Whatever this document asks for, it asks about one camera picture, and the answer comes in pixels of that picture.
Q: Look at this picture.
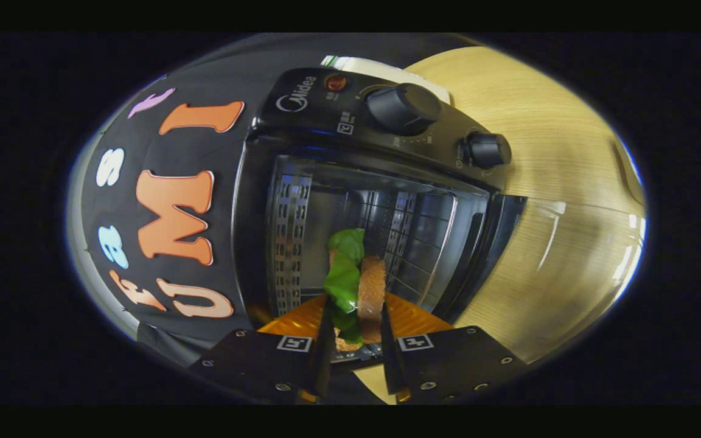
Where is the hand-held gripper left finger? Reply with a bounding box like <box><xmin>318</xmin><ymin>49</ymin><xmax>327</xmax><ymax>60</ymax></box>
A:
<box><xmin>187</xmin><ymin>294</ymin><xmax>335</xmax><ymax>406</ymax></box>

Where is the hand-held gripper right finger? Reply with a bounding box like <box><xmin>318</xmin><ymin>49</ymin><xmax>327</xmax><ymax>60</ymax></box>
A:
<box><xmin>380</xmin><ymin>292</ymin><xmax>531</xmax><ymax>406</ymax></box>

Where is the lettuce sandwich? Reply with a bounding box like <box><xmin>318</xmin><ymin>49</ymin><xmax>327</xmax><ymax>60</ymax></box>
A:
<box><xmin>323</xmin><ymin>228</ymin><xmax>388</xmax><ymax>353</ymax></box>

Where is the black toaster oven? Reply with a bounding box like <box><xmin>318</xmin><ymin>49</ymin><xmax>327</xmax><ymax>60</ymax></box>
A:
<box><xmin>232</xmin><ymin>67</ymin><xmax>646</xmax><ymax>366</ymax></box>

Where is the white toaster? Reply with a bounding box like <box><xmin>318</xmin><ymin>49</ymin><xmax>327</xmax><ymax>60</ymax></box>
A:
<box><xmin>341</xmin><ymin>56</ymin><xmax>452</xmax><ymax>105</ymax></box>

